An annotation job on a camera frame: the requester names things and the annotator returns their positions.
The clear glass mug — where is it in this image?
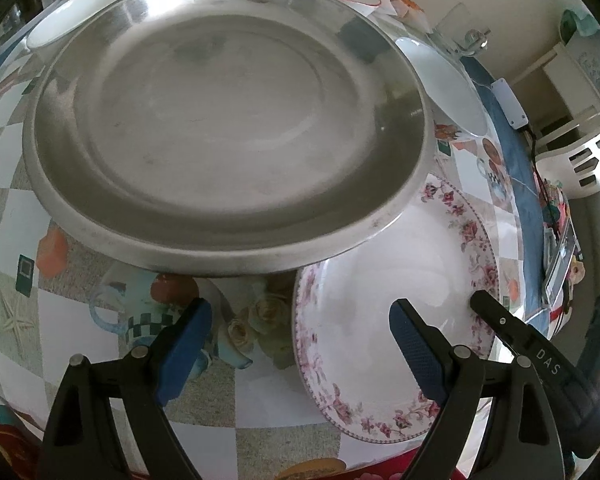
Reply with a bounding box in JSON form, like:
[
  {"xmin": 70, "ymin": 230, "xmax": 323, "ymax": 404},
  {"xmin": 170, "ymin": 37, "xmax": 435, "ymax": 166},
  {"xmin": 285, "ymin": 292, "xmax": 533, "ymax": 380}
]
[{"xmin": 434, "ymin": 2, "xmax": 491, "ymax": 56}]

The smartphone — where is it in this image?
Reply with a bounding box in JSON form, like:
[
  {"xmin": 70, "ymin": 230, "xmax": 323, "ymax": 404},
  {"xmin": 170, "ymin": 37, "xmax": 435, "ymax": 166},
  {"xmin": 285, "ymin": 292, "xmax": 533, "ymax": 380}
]
[{"xmin": 542, "ymin": 218, "xmax": 578, "ymax": 307}]

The checkered tablecloth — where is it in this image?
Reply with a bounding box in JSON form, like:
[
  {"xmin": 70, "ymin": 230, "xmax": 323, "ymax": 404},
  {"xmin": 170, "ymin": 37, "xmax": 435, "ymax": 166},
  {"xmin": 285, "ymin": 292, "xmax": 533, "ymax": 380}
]
[{"xmin": 0, "ymin": 44, "xmax": 533, "ymax": 479}]

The floral round plate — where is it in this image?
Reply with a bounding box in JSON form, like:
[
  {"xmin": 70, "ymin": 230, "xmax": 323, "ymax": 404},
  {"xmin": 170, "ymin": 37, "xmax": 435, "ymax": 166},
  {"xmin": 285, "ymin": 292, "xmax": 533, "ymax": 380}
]
[{"xmin": 294, "ymin": 174, "xmax": 500, "ymax": 444}]

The white power adapter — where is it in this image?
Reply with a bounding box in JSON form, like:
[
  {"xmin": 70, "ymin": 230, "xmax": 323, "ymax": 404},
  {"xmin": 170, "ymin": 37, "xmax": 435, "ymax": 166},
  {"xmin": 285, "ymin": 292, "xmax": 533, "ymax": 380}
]
[{"xmin": 490, "ymin": 78, "xmax": 529, "ymax": 129}]

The pale blue bowl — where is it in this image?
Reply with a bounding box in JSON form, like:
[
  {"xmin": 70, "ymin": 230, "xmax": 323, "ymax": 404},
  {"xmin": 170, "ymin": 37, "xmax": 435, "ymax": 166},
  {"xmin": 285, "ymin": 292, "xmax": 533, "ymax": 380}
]
[{"xmin": 396, "ymin": 37, "xmax": 489, "ymax": 138}]

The white MAX cup bowl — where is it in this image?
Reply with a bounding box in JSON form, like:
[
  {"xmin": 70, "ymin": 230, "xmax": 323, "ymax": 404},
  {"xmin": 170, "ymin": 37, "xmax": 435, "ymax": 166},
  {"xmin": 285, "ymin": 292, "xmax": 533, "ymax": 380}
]
[{"xmin": 27, "ymin": 0, "xmax": 119, "ymax": 51}]

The stainless steel round plate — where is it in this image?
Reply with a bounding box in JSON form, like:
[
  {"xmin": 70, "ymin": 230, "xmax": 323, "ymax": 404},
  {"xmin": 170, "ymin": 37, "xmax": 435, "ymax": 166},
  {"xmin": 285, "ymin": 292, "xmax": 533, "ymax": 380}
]
[{"xmin": 22, "ymin": 0, "xmax": 434, "ymax": 276}]

